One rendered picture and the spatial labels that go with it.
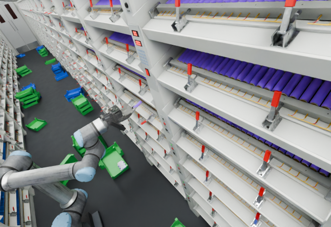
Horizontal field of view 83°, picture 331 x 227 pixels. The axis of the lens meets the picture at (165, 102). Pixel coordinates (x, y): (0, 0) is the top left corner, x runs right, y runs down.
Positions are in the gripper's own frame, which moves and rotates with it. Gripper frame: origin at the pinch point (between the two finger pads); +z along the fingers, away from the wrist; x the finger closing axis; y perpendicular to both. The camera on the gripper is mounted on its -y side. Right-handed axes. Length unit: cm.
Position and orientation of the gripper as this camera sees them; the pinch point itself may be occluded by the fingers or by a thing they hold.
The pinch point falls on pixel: (134, 108)
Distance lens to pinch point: 118.4
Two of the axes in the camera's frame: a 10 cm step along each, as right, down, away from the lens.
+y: -2.3, -7.7, -5.9
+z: 7.8, -5.1, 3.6
